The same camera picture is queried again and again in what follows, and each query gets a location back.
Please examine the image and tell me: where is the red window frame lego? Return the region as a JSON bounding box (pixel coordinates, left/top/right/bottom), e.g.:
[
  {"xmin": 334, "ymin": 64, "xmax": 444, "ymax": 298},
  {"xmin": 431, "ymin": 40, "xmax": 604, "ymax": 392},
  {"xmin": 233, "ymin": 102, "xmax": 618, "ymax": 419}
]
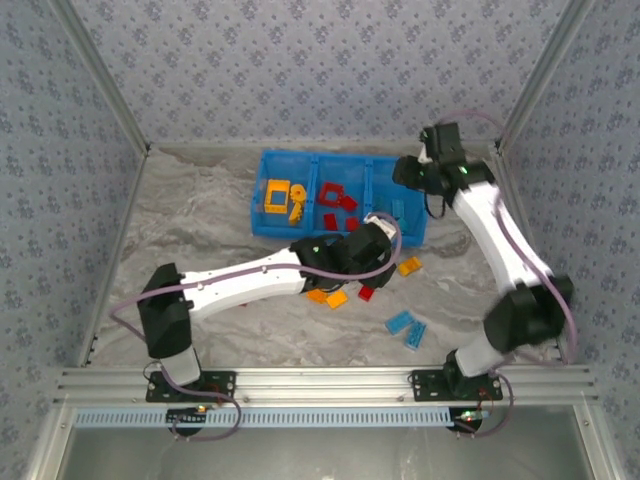
[{"xmin": 317, "ymin": 182, "xmax": 346, "ymax": 209}]

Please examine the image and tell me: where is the yellow window frame lego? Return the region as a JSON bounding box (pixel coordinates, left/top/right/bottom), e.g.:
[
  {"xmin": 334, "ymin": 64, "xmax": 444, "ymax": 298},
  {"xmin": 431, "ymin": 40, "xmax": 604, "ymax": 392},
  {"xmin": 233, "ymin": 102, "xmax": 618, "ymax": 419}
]
[{"xmin": 263, "ymin": 178, "xmax": 292, "ymax": 215}]

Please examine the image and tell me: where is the blue three-compartment plastic bin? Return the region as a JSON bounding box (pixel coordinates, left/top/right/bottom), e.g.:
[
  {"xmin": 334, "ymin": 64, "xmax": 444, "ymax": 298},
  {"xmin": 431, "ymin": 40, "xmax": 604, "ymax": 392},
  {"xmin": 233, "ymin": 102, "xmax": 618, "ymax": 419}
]
[{"xmin": 251, "ymin": 148, "xmax": 429, "ymax": 250}]

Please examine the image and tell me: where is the small black electronics board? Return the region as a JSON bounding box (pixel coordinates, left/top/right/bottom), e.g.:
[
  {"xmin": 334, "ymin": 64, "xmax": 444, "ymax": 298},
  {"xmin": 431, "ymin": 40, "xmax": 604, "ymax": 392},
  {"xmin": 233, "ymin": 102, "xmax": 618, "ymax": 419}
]
[
  {"xmin": 452, "ymin": 407, "xmax": 494, "ymax": 432},
  {"xmin": 166, "ymin": 405, "xmax": 210, "ymax": 427}
]

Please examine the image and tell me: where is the thin black gripper wire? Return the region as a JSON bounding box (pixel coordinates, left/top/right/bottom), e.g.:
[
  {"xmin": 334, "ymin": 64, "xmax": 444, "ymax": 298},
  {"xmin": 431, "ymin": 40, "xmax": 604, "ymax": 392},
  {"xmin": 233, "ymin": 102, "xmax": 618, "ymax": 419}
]
[
  {"xmin": 312, "ymin": 277, "xmax": 354, "ymax": 296},
  {"xmin": 424, "ymin": 192, "xmax": 450, "ymax": 220}
]

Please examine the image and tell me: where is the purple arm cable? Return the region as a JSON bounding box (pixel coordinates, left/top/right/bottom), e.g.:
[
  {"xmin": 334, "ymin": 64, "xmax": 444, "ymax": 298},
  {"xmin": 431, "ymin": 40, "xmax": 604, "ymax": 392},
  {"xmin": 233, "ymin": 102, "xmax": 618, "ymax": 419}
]
[
  {"xmin": 438, "ymin": 109, "xmax": 580, "ymax": 439},
  {"xmin": 109, "ymin": 212, "xmax": 404, "ymax": 444}
]

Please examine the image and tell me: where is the long aluminium mounting rail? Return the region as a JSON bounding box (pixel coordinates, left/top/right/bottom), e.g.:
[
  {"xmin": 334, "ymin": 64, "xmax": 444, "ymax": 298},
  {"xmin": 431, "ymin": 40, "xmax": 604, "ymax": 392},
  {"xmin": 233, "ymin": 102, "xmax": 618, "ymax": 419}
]
[{"xmin": 53, "ymin": 366, "xmax": 600, "ymax": 407}]

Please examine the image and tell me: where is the aluminium frame post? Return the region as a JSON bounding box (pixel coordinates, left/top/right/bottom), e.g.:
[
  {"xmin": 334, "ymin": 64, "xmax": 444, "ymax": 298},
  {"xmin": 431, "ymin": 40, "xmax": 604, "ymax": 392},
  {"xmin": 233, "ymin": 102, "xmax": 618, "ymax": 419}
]
[
  {"xmin": 49, "ymin": 0, "xmax": 152, "ymax": 156},
  {"xmin": 494, "ymin": 0, "xmax": 599, "ymax": 156}
]

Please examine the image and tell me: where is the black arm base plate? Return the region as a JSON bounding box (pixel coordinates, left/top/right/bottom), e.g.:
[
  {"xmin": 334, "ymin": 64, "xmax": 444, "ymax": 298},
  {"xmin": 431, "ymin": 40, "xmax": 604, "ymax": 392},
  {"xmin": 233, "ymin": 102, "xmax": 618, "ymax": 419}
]
[
  {"xmin": 409, "ymin": 368, "xmax": 504, "ymax": 404},
  {"xmin": 144, "ymin": 368, "xmax": 238, "ymax": 404}
]

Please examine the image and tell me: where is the light blue slotted cable duct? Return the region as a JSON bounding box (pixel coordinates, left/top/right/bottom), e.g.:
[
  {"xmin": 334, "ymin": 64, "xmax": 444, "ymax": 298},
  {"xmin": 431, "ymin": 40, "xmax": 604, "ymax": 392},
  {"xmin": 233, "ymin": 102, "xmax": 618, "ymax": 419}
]
[{"xmin": 73, "ymin": 405, "xmax": 455, "ymax": 429}]

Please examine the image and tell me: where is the short aluminium frame leg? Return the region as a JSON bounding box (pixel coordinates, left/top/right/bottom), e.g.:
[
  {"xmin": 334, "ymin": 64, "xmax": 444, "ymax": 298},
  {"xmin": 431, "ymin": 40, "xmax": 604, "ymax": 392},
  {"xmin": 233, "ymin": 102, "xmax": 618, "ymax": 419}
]
[
  {"xmin": 22, "ymin": 403, "xmax": 74, "ymax": 480},
  {"xmin": 574, "ymin": 404, "xmax": 621, "ymax": 480}
]

